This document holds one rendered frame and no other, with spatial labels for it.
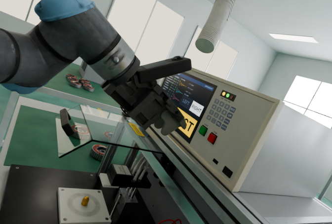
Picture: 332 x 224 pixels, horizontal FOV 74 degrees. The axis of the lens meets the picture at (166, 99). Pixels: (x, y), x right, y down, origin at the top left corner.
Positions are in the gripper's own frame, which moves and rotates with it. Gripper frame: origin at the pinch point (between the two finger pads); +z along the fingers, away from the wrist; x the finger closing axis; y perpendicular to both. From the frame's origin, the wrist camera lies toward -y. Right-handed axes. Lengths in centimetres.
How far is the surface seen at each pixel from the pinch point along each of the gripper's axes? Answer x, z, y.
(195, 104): -7.3, 4.6, -6.6
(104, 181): -19.4, 10.3, 29.0
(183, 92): -14.9, 4.1, -7.7
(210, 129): 1.7, 6.0, -3.8
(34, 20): -468, -40, 30
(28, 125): -78, -4, 50
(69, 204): -20.4, 7.6, 41.2
